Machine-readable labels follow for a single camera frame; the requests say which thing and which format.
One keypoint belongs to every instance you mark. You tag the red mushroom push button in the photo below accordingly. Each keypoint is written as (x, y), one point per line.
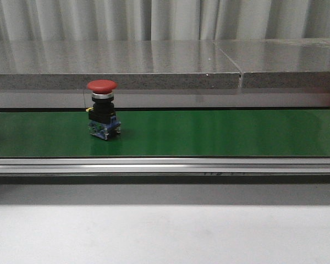
(103, 121)

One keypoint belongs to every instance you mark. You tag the green conveyor belt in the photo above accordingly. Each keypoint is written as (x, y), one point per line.
(282, 132)

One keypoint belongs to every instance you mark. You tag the grey stone counter slab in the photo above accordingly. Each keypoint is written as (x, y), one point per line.
(134, 65)

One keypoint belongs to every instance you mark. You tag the white counter base panel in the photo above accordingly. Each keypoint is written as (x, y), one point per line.
(236, 98)

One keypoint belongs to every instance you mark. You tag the grey pleated curtain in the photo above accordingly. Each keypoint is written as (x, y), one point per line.
(163, 20)

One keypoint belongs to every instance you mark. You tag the aluminium conveyor side rail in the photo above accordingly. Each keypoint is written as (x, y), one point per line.
(10, 167)

